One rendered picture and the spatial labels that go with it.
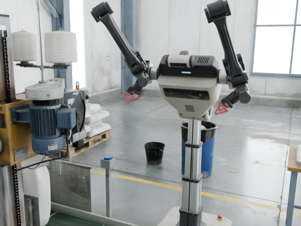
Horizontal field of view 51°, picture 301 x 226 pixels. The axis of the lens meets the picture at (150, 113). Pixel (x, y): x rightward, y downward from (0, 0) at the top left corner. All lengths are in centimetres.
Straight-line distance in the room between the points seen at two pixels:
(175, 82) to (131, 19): 862
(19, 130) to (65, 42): 50
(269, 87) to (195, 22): 289
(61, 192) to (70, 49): 135
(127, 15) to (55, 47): 900
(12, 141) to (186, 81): 104
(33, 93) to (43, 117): 13
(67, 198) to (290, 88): 782
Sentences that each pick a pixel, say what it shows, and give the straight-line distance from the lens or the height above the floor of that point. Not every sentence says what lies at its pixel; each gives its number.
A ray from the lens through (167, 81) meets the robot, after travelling 202.
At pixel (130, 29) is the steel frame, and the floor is 213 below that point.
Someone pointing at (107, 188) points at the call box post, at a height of 62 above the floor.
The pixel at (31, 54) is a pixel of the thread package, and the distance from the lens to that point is 187.
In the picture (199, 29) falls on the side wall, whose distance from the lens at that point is 994.
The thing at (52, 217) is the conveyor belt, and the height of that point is 38.
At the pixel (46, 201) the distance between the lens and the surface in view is 236.
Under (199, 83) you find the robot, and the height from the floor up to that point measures 140.
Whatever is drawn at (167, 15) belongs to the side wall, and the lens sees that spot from 1030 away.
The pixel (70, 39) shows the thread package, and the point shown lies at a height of 165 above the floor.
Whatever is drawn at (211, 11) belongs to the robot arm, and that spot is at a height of 177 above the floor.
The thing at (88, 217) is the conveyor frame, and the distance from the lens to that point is 248.
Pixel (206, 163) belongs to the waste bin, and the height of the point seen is 19.
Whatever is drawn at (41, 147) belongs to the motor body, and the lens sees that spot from 164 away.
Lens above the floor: 162
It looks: 12 degrees down
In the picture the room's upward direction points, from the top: 1 degrees clockwise
